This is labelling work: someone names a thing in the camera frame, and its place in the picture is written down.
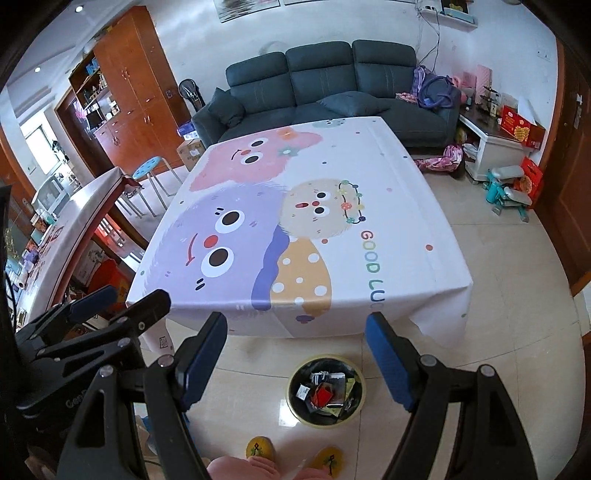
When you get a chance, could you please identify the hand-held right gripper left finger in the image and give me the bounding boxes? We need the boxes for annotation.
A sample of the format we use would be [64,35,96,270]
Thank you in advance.
[58,311,228,480]

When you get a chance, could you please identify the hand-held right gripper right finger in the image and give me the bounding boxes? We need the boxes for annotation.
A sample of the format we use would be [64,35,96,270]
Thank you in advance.
[365,311,539,480]

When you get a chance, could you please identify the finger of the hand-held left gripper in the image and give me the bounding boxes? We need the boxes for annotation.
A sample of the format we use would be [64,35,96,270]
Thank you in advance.
[14,285,118,344]
[34,288,172,370]

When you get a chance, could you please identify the red packet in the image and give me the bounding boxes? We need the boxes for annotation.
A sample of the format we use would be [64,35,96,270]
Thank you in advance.
[311,385,336,409]

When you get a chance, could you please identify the yellow trash bin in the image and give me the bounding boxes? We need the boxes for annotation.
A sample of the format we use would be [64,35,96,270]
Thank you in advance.
[287,354,368,428]

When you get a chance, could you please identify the wooden table with white cover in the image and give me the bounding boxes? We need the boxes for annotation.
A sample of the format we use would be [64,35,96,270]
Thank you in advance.
[18,167,148,324]

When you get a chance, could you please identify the yellow slipper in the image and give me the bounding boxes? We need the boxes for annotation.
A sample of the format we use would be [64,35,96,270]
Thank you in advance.
[314,445,345,476]
[245,436,278,462]

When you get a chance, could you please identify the person's pink trousers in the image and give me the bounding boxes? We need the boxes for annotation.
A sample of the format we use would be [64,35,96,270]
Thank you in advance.
[205,457,333,480]

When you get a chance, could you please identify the cartoon printed tablecloth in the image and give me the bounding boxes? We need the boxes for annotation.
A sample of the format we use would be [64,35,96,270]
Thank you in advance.
[126,116,474,356]

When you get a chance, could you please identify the blue stool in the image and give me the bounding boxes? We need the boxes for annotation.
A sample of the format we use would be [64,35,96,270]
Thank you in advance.
[117,157,183,217]

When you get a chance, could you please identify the cardboard box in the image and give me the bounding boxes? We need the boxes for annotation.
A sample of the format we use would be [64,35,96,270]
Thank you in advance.
[178,138,208,171]

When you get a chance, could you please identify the teal grey toy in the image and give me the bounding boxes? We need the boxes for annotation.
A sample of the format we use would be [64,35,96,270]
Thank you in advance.
[482,165,536,223]

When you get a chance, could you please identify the pink printed bag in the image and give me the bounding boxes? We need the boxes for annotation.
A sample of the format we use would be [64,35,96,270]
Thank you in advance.
[413,144,465,178]

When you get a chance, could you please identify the orange wooden cabinet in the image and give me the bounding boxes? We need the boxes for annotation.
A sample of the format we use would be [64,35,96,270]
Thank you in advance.
[55,6,192,174]

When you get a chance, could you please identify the dark blue sofa cushion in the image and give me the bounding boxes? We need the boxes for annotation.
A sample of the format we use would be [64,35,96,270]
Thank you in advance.
[318,91,393,116]
[207,88,245,127]

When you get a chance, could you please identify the black round fan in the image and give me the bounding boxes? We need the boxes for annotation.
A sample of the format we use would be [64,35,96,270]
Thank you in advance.
[179,78,204,112]

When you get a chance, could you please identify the small red gift box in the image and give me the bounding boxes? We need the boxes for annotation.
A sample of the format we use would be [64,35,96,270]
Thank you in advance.
[517,157,544,200]

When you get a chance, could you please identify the white cabinet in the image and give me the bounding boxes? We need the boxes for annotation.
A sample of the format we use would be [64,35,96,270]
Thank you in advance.
[457,108,546,183]

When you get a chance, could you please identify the wooden door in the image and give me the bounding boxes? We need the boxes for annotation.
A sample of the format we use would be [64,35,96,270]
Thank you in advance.
[536,41,591,296]

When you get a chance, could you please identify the large red gift box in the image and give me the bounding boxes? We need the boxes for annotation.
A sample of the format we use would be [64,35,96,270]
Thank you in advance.
[500,105,546,148]

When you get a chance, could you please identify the purple backpack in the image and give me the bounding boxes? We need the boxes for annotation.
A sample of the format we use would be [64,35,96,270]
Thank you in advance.
[413,65,462,109]

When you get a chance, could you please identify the dark blue sofa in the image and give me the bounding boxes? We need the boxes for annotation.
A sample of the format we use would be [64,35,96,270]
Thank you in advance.
[191,41,462,149]

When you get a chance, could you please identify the wall painting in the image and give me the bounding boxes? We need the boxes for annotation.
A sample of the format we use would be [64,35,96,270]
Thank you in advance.
[215,0,278,22]

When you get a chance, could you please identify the hanging cable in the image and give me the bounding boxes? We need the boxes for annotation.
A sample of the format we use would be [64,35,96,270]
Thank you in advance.
[416,14,441,71]

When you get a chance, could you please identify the wall shelf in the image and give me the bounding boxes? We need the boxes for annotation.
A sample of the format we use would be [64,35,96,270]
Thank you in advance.
[416,0,478,29]

